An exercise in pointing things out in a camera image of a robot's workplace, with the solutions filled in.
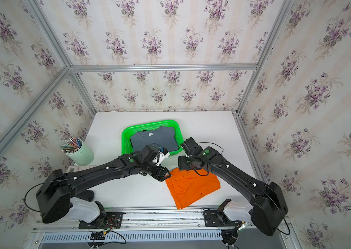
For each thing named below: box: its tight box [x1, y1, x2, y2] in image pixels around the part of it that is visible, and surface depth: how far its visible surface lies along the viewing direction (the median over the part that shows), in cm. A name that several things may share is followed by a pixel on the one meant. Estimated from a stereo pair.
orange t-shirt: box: [165, 167, 221, 210], surface depth 83 cm
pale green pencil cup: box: [64, 137, 95, 167], surface depth 92 cm
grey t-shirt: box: [130, 126, 179, 152], surface depth 103 cm
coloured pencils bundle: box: [59, 136, 83, 154], surface depth 88 cm
